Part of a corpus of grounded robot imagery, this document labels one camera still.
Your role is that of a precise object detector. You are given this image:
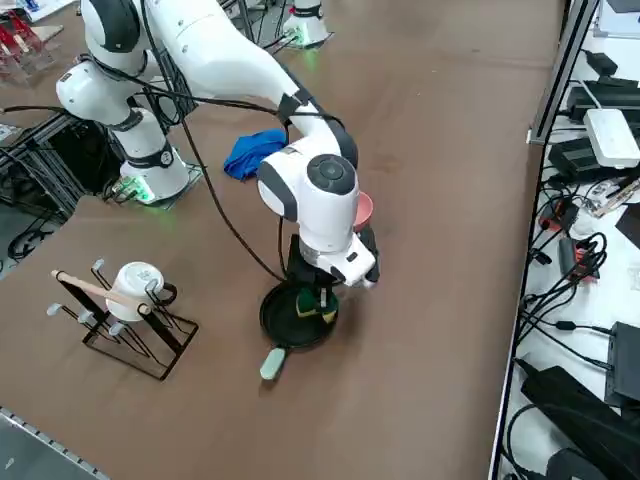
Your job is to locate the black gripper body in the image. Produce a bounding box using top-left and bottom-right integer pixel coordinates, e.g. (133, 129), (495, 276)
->
(287, 234), (344, 296)

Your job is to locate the green and yellow sponge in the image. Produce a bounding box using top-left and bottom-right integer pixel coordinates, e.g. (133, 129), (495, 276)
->
(294, 292), (339, 324)

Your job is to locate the pink bowl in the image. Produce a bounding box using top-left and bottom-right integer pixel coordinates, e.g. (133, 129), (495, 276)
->
(352, 192), (375, 234)

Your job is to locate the blue cloth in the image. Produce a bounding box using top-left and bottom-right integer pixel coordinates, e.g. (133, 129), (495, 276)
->
(223, 128), (289, 181)

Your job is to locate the white mug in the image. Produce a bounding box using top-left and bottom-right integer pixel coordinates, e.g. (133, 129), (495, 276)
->
(106, 262), (166, 323)

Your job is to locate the black power brick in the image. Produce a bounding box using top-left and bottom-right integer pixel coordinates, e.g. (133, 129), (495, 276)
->
(549, 137), (609, 181)

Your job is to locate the black flat box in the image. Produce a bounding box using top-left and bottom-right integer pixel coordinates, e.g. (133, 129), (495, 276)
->
(604, 321), (640, 406)

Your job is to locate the white adapter box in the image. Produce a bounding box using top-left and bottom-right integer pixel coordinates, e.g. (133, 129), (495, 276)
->
(583, 108), (640, 169)

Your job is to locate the black power strip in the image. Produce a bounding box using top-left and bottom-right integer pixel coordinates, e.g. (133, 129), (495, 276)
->
(567, 79), (640, 124)

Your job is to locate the clear acrylic box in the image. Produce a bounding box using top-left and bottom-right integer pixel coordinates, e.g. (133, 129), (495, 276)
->
(0, 4), (64, 86)

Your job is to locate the black pan with pale handle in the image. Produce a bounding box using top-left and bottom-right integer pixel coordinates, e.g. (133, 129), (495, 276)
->
(258, 282), (344, 384)

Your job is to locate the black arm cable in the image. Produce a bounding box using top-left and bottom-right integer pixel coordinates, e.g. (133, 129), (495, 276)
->
(134, 74), (311, 284)

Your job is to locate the black wire cup rack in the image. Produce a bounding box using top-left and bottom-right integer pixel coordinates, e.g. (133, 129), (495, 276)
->
(51, 258), (200, 381)

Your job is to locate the black wire shelf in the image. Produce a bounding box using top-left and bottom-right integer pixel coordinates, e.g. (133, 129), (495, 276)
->
(0, 107), (126, 221)

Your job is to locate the aluminium frame post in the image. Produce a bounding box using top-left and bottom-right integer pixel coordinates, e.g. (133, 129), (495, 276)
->
(529, 0), (601, 146)

